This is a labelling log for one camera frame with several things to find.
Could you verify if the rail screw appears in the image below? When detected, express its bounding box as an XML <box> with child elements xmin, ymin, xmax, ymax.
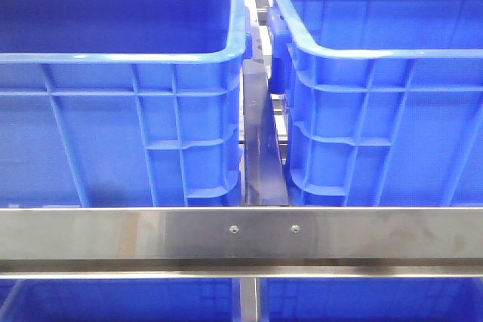
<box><xmin>291</xmin><ymin>225</ymin><xmax>300</xmax><ymax>234</ymax></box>
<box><xmin>229</xmin><ymin>225</ymin><xmax>239</xmax><ymax>234</ymax></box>

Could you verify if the large blue crate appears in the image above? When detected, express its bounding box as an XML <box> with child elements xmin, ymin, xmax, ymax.
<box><xmin>268</xmin><ymin>0</ymin><xmax>482</xmax><ymax>207</ymax></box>
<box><xmin>1</xmin><ymin>0</ymin><xmax>251</xmax><ymax>208</ymax></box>

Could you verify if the large blue crate left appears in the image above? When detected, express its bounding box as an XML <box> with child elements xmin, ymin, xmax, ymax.
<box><xmin>1</xmin><ymin>0</ymin><xmax>251</xmax><ymax>208</ymax></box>

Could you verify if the right rail screw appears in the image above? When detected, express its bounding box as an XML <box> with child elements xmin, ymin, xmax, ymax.
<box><xmin>291</xmin><ymin>225</ymin><xmax>300</xmax><ymax>234</ymax></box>

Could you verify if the blue crate lower left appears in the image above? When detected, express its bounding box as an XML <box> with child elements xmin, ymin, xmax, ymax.
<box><xmin>1</xmin><ymin>279</ymin><xmax>241</xmax><ymax>321</ymax></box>

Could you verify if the steel vertical post lower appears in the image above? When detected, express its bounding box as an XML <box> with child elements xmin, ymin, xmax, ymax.
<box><xmin>240</xmin><ymin>278</ymin><xmax>261</xmax><ymax>322</ymax></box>

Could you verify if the steel divider bar centre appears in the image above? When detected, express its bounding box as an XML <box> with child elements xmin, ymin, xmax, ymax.
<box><xmin>243</xmin><ymin>59</ymin><xmax>290</xmax><ymax>207</ymax></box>

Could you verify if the blue crate lower right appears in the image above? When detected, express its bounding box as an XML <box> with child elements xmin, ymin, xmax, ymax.
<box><xmin>261</xmin><ymin>278</ymin><xmax>482</xmax><ymax>321</ymax></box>

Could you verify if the stainless steel front rail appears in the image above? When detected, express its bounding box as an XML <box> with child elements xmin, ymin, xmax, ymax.
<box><xmin>1</xmin><ymin>207</ymin><xmax>482</xmax><ymax>279</ymax></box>

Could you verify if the left rail screw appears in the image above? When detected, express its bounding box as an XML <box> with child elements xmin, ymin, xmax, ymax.
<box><xmin>229</xmin><ymin>225</ymin><xmax>239</xmax><ymax>234</ymax></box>

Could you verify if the large blue crate right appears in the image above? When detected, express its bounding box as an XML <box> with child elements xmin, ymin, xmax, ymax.
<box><xmin>268</xmin><ymin>0</ymin><xmax>482</xmax><ymax>207</ymax></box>

